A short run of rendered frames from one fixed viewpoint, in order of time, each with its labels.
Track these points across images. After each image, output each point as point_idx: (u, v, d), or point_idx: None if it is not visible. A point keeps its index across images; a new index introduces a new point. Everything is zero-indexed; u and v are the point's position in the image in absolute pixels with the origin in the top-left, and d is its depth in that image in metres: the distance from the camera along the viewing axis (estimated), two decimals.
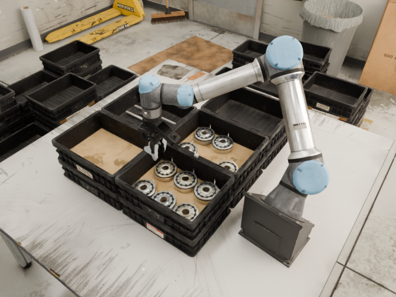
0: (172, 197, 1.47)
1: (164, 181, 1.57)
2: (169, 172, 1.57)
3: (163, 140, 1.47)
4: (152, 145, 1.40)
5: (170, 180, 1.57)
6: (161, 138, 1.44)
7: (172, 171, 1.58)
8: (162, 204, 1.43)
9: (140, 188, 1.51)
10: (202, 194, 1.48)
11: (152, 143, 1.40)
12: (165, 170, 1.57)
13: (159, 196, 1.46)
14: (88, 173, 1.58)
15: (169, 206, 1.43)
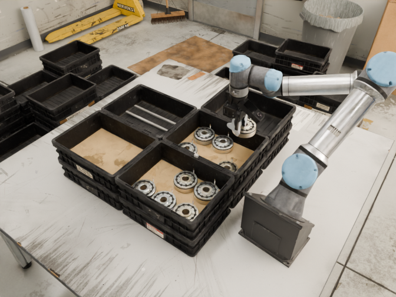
0: (172, 197, 1.47)
1: (243, 137, 1.55)
2: (248, 128, 1.55)
3: (245, 118, 1.53)
4: (237, 123, 1.47)
5: (248, 136, 1.55)
6: (244, 115, 1.50)
7: (251, 128, 1.56)
8: (162, 204, 1.43)
9: (140, 188, 1.51)
10: (202, 194, 1.48)
11: (237, 121, 1.46)
12: (245, 126, 1.56)
13: (159, 196, 1.46)
14: (88, 173, 1.58)
15: (169, 206, 1.43)
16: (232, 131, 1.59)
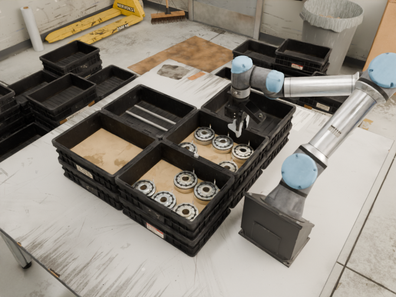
0: (172, 197, 1.47)
1: (242, 162, 1.65)
2: (247, 154, 1.65)
3: (247, 118, 1.53)
4: (238, 124, 1.47)
5: None
6: (246, 116, 1.50)
7: (250, 154, 1.66)
8: (162, 204, 1.43)
9: (140, 188, 1.51)
10: (202, 194, 1.48)
11: (238, 121, 1.46)
12: (243, 152, 1.66)
13: (159, 196, 1.46)
14: (88, 173, 1.58)
15: (169, 206, 1.43)
16: (231, 157, 1.69)
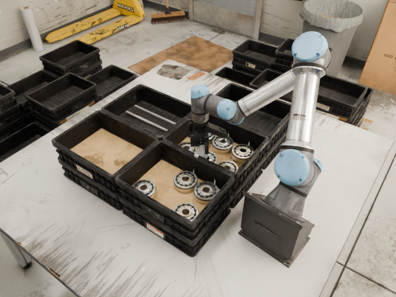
0: (214, 156, 1.65)
1: (242, 162, 1.65)
2: (247, 154, 1.65)
3: None
4: (208, 146, 1.58)
5: None
6: None
7: (250, 154, 1.66)
8: None
9: (140, 188, 1.51)
10: (202, 194, 1.48)
11: (208, 144, 1.57)
12: (243, 152, 1.66)
13: None
14: (88, 173, 1.58)
15: None
16: (231, 157, 1.69)
